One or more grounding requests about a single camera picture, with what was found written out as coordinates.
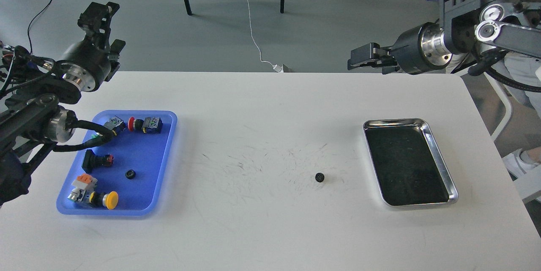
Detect white floor cable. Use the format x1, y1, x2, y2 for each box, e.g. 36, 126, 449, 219
90, 0, 289, 73

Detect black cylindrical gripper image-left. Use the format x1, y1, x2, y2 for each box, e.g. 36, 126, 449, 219
57, 2, 126, 92

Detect yellow push button switch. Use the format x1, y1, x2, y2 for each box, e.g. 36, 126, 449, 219
67, 189, 119, 210

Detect red push button switch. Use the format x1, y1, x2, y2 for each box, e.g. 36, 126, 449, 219
127, 117, 163, 134

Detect black push button switch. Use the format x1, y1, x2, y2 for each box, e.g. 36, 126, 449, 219
81, 149, 114, 174

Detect small black gear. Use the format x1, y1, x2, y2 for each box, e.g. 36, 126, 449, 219
124, 170, 137, 179
314, 172, 325, 183

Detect orange grey contact block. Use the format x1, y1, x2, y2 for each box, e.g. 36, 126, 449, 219
71, 173, 97, 192

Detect green push button switch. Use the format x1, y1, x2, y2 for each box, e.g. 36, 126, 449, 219
103, 116, 127, 138

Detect blue plastic tray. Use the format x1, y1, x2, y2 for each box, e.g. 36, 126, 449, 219
56, 109, 178, 217

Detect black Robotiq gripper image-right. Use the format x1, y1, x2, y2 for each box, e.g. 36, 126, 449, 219
347, 23, 442, 75

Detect silver metal tray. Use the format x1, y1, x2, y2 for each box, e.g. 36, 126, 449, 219
363, 118, 459, 208

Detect black floor cable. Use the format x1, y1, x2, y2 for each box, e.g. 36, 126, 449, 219
25, 0, 70, 58

